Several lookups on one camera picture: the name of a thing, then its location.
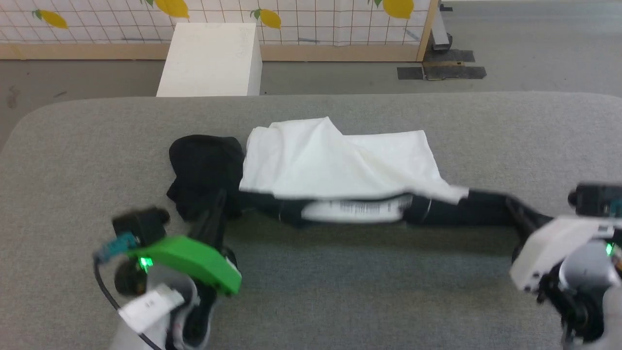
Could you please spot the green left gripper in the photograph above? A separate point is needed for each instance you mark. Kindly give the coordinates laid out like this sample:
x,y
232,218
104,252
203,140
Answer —
x,y
194,260

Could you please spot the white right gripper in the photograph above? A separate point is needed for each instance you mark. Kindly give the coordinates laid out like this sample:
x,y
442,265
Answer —
x,y
549,248

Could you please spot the white and black shirt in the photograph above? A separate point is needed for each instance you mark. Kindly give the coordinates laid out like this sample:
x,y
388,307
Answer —
x,y
330,160

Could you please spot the white rectangular box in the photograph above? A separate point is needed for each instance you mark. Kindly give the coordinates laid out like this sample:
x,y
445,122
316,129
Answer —
x,y
209,58

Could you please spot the grey metal screen foot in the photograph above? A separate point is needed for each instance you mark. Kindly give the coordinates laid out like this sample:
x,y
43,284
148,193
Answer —
x,y
440,34

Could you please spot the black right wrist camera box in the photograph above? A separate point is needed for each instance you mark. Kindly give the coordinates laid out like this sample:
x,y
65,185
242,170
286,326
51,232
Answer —
x,y
595,199

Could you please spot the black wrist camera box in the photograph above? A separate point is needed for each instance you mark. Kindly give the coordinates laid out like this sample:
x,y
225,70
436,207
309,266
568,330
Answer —
x,y
141,223
595,199

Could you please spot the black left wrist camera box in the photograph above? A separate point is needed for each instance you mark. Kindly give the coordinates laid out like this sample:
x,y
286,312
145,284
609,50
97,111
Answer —
x,y
141,223

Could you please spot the lemon print wooden frame screen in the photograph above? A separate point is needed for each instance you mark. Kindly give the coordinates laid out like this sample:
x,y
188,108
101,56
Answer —
x,y
311,19

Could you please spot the small black floor bracket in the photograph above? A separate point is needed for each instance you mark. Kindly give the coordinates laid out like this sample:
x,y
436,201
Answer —
x,y
445,7

